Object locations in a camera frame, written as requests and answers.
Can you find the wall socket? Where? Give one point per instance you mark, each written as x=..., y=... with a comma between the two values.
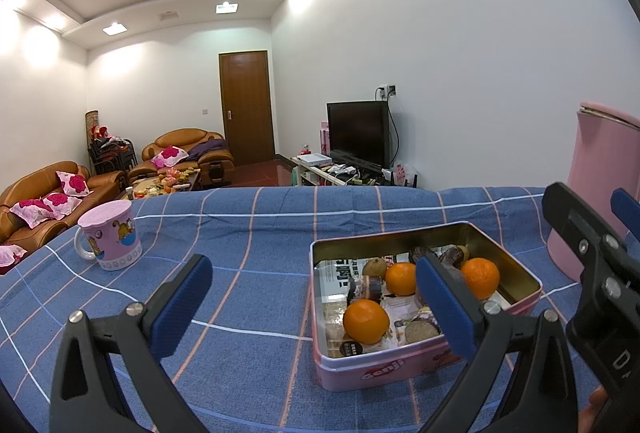
x=386, y=89

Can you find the red clothing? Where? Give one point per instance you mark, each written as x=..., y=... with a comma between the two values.
x=100, y=133

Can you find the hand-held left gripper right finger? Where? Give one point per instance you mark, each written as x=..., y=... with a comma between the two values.
x=445, y=308

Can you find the square recessed ceiling light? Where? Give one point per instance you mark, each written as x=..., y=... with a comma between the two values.
x=113, y=28

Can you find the blue checked cloth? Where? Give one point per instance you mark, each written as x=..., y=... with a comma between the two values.
x=250, y=238

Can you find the patterned rolled mat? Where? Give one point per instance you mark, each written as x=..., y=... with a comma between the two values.
x=91, y=120

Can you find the stacked black chairs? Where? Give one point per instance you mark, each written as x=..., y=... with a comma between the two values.
x=112, y=158

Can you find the brown kiwi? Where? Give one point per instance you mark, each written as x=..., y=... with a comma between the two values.
x=375, y=267

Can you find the pink tin box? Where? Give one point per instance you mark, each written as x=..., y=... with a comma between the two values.
x=380, y=370

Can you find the pile of snacks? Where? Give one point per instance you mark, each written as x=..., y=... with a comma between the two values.
x=167, y=178

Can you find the pink electric kettle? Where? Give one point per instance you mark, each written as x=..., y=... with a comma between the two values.
x=600, y=153

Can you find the pink floral cushion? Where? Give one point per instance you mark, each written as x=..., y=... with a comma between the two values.
x=62, y=204
x=169, y=155
x=10, y=255
x=75, y=183
x=32, y=211

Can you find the purple blanket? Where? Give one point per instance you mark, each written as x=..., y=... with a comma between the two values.
x=210, y=148

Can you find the black television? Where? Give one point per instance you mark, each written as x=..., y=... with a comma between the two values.
x=357, y=133

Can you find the printed paper sheet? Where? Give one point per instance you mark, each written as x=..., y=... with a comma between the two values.
x=332, y=275

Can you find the floral plastic bag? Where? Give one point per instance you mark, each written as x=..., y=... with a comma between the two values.
x=405, y=173

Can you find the purple beetroot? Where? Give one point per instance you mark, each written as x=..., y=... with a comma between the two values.
x=452, y=258

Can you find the brown wooden door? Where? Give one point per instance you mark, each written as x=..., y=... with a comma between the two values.
x=247, y=108

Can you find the white flat box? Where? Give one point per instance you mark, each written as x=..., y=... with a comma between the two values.
x=312, y=159

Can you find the orange mandarin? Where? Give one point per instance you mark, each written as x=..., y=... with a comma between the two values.
x=481, y=278
x=401, y=278
x=366, y=320

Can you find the dark purple passion fruit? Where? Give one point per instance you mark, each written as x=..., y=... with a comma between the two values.
x=422, y=254

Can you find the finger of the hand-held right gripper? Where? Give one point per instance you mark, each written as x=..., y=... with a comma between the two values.
x=625, y=210
x=565, y=208

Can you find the white television stand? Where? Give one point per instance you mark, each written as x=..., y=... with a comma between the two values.
x=325, y=173

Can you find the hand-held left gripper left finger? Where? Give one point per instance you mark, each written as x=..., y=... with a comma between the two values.
x=180, y=308

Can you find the brown leather armchair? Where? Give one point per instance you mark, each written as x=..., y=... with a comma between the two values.
x=185, y=138

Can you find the person's right hand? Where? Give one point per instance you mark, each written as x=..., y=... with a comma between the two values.
x=595, y=413

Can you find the glass coffee table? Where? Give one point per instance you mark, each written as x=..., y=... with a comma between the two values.
x=140, y=190

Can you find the pink upright box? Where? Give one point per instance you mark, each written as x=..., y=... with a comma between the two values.
x=325, y=138

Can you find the brown leather sofa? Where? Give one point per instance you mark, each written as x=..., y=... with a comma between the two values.
x=40, y=178

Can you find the pink cartoon mug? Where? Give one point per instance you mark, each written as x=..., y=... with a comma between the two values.
x=112, y=238

